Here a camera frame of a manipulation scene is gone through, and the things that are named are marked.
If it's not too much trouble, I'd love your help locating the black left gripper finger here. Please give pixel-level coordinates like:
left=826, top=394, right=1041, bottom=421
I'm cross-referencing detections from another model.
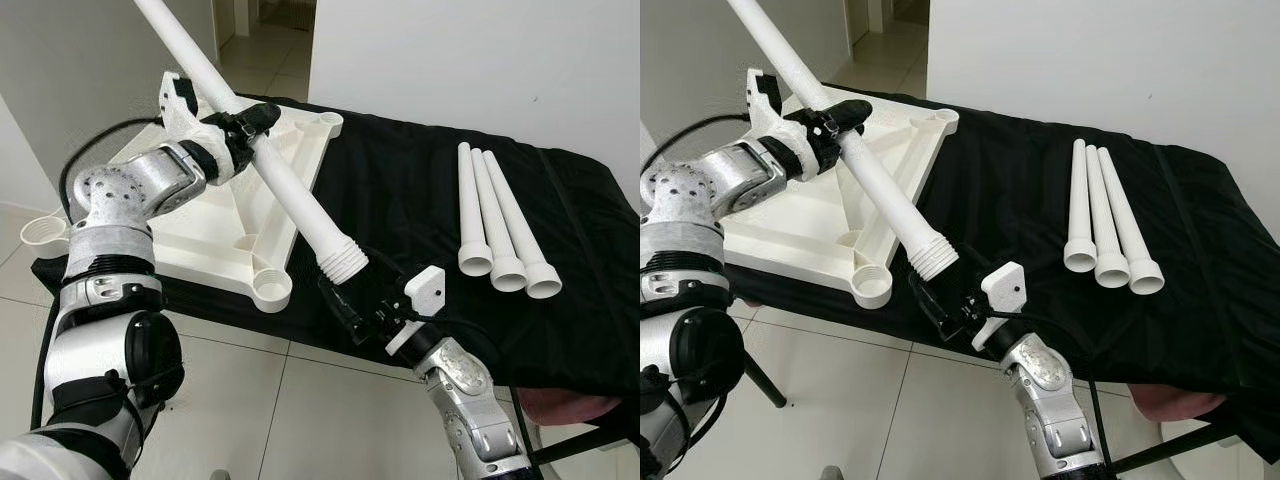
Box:
left=822, top=98, right=877, bottom=131
left=228, top=102, right=282, bottom=133

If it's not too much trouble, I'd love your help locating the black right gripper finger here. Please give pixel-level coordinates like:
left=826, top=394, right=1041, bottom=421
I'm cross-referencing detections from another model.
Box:
left=907, top=270, right=953, bottom=337
left=317, top=272, right=366, bottom=341

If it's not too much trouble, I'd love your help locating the white plastic table top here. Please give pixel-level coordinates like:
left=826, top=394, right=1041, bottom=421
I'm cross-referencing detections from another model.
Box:
left=20, top=97, right=345, bottom=315
left=716, top=98, right=960, bottom=310

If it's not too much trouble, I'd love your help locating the black table cloth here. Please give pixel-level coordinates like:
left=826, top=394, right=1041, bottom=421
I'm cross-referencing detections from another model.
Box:
left=30, top=95, right=641, bottom=403
left=700, top=90, right=1280, bottom=437

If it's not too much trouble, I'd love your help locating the black metal table leg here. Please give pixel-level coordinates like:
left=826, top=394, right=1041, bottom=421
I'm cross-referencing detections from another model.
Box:
left=528, top=420, right=641, bottom=469
left=1108, top=420, right=1280, bottom=476
left=742, top=350, right=792, bottom=412

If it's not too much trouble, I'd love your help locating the pink rounded object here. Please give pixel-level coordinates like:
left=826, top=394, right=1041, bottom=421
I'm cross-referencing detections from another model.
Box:
left=520, top=390, right=622, bottom=432
left=1128, top=385, right=1232, bottom=427

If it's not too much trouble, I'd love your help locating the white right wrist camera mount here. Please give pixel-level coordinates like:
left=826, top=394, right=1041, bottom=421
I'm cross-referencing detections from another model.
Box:
left=968, top=261, right=1028, bottom=353
left=385, top=265, right=447, bottom=358

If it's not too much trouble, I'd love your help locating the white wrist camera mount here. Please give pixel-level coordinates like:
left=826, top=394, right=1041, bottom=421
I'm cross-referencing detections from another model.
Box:
left=968, top=261, right=1028, bottom=353
left=385, top=265, right=447, bottom=358
left=745, top=68, right=837, bottom=182
left=157, top=71, right=249, bottom=187

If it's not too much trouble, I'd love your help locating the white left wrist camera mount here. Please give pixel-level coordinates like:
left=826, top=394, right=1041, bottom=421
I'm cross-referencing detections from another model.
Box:
left=745, top=68, right=837, bottom=182
left=157, top=71, right=249, bottom=187

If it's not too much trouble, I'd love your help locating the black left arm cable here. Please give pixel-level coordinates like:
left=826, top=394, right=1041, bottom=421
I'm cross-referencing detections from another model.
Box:
left=653, top=112, right=753, bottom=173
left=58, top=117, right=169, bottom=216

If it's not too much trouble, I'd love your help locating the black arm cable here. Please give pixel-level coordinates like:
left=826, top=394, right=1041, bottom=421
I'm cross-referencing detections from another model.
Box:
left=405, top=310, right=536, bottom=471
left=58, top=117, right=169, bottom=216
left=1000, top=308, right=1113, bottom=473
left=653, top=112, right=753, bottom=173

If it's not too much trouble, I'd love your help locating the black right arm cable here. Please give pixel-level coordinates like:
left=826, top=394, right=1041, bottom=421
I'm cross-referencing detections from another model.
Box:
left=1000, top=308, right=1113, bottom=473
left=405, top=310, right=536, bottom=471

